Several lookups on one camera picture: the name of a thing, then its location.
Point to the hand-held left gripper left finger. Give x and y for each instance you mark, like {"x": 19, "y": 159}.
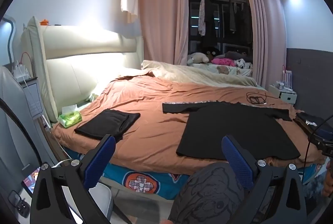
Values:
{"x": 100, "y": 161}

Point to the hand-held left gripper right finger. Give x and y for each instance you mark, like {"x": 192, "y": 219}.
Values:
{"x": 238, "y": 161}

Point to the black shirt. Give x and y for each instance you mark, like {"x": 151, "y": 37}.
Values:
{"x": 234, "y": 127}

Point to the stack of folded dark clothes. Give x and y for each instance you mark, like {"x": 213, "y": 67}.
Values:
{"x": 305, "y": 121}

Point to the person's right hand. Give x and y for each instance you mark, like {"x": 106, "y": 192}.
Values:
{"x": 328, "y": 179}

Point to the folded black garment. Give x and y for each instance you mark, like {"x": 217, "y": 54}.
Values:
{"x": 104, "y": 122}

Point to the green tissue packet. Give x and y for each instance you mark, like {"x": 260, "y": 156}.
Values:
{"x": 69, "y": 118}

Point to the white bedside table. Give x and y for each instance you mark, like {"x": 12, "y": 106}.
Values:
{"x": 285, "y": 95}

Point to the tablet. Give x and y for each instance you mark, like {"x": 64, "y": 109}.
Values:
{"x": 31, "y": 182}

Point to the orange blanket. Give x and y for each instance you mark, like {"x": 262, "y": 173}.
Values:
{"x": 156, "y": 99}

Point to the small brown teddy bear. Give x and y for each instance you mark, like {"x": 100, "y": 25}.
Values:
{"x": 223, "y": 69}

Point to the grey bedside drawer unit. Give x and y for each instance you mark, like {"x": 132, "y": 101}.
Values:
{"x": 32, "y": 97}

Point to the grey chair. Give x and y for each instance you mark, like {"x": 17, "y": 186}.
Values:
{"x": 15, "y": 114}

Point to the black and white plush toy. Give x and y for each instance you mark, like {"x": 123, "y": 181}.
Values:
{"x": 244, "y": 63}

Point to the beige blanket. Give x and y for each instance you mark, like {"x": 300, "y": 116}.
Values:
{"x": 195, "y": 73}

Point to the pink cloth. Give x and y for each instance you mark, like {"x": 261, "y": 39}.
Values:
{"x": 223, "y": 62}

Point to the grey plush toy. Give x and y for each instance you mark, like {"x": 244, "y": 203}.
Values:
{"x": 235, "y": 55}

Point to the beige plush toy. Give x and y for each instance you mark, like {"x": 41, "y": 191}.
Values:
{"x": 197, "y": 58}

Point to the white charger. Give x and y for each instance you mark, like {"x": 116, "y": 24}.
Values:
{"x": 22, "y": 73}

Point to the cream padded headboard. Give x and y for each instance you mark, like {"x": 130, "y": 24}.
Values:
{"x": 85, "y": 41}

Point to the pink curtain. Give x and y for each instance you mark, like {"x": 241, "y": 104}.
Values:
{"x": 161, "y": 18}
{"x": 268, "y": 31}

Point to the dark hanging garment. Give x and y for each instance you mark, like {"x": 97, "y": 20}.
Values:
{"x": 211, "y": 18}

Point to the floral hanging garment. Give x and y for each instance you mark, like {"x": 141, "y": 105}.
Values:
{"x": 202, "y": 17}

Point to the small orange pot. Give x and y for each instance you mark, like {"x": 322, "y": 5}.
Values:
{"x": 44, "y": 22}

